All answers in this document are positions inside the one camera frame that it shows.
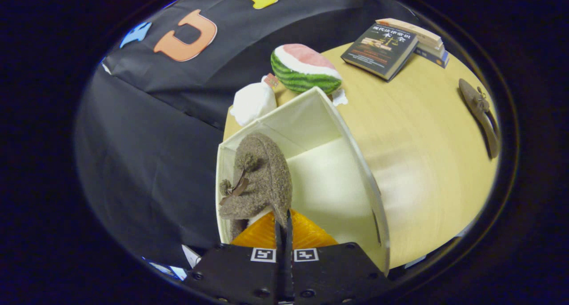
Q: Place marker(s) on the brown fuzzy shoe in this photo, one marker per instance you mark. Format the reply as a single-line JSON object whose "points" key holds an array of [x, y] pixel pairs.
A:
{"points": [[262, 176], [478, 105]]}

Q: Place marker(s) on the black paperback book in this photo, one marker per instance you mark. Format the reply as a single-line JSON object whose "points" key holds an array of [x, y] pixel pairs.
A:
{"points": [[380, 49]]}

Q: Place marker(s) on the cream fabric storage box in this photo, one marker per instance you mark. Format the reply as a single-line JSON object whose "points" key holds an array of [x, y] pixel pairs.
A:
{"points": [[329, 180]]}

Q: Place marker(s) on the watermelon slice plush toy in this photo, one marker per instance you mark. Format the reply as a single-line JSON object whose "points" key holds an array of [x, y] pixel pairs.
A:
{"points": [[302, 71]]}

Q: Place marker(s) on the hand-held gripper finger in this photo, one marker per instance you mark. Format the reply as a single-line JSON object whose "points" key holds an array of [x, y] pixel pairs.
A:
{"points": [[289, 265], [279, 265]]}

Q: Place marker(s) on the beige book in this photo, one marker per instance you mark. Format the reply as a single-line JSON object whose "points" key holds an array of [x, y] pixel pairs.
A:
{"points": [[413, 31]]}

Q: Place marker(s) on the white plush toy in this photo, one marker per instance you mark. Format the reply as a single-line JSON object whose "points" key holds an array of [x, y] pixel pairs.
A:
{"points": [[253, 102]]}

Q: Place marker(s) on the black backdrop cloth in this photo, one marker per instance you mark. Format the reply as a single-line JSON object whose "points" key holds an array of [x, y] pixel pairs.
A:
{"points": [[146, 154]]}

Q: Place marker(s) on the blue book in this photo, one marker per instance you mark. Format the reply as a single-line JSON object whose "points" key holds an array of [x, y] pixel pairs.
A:
{"points": [[433, 58]]}

